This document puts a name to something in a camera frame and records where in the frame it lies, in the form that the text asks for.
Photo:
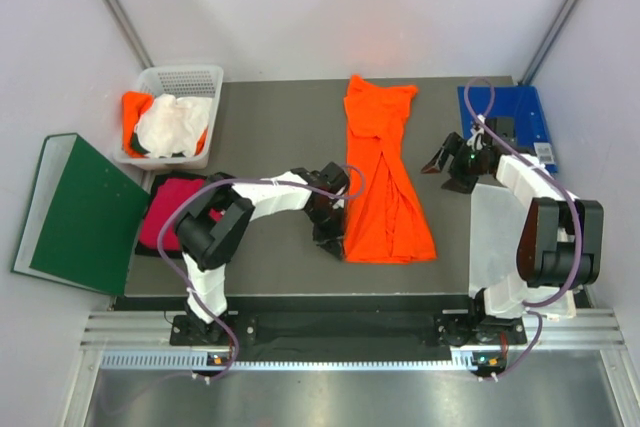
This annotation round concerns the orange t shirt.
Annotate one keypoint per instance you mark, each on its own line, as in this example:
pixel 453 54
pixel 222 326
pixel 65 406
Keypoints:
pixel 134 105
pixel 385 223

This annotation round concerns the white t shirt in basket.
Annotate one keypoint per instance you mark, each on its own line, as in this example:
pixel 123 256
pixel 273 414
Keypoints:
pixel 174 127

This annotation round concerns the aluminium frame rail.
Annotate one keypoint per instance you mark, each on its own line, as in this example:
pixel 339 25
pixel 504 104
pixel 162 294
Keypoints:
pixel 589 329

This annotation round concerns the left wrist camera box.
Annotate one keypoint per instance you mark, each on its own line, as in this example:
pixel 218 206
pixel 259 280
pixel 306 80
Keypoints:
pixel 334 179

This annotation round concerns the blue folder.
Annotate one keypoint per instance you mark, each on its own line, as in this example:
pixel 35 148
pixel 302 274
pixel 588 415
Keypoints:
pixel 522 105

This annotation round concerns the white perforated plastic basket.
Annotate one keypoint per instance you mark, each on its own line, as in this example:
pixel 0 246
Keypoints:
pixel 199 80

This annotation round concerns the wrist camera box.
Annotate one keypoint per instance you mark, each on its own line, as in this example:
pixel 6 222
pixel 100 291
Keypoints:
pixel 334 179
pixel 504 127

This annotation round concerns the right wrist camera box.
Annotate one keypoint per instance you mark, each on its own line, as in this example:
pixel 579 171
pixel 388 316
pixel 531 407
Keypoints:
pixel 504 127

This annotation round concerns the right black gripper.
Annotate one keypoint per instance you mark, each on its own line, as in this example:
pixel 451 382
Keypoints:
pixel 453 146

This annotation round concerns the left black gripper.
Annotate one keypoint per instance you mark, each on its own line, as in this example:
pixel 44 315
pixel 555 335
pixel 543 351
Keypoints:
pixel 331 239

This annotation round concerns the green ring binder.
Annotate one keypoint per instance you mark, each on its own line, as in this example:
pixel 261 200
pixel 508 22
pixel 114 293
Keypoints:
pixel 83 218

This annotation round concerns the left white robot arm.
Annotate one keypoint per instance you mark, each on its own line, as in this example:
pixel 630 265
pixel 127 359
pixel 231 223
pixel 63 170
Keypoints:
pixel 210 229

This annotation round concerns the slotted grey cable duct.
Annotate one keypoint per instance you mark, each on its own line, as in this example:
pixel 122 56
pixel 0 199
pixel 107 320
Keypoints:
pixel 209 362

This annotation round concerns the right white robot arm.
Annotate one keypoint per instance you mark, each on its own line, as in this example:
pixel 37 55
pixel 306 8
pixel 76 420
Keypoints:
pixel 559 248

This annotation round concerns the black folded t shirt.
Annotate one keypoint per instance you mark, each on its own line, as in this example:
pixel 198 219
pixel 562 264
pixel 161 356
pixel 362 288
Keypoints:
pixel 150 252

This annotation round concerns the magenta folded t shirt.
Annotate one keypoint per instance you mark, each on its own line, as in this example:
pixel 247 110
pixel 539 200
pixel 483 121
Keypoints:
pixel 170 207

